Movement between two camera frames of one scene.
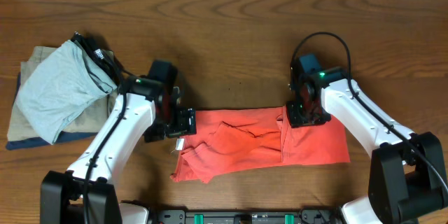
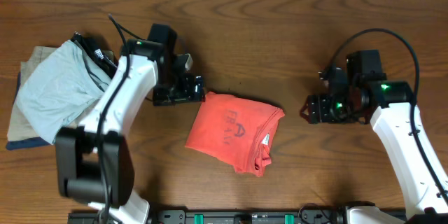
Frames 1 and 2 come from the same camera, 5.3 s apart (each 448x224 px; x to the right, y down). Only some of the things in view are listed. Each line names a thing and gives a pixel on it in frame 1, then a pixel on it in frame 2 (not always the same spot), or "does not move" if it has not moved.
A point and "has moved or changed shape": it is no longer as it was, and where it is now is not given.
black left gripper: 187,124 → 187,95
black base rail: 304,216 does not move
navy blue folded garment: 40,142 does not move
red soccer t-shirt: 235,139 has moved or changed shape
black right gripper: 296,120 → 318,110
